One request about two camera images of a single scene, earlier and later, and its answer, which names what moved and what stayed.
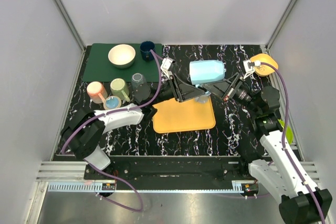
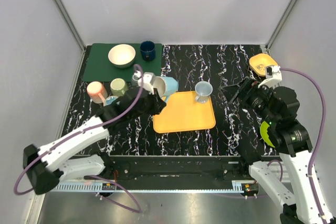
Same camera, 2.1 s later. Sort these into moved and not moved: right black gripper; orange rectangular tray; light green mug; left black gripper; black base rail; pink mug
Moved: right black gripper; left black gripper
Not moved: pink mug; light green mug; orange rectangular tray; black base rail
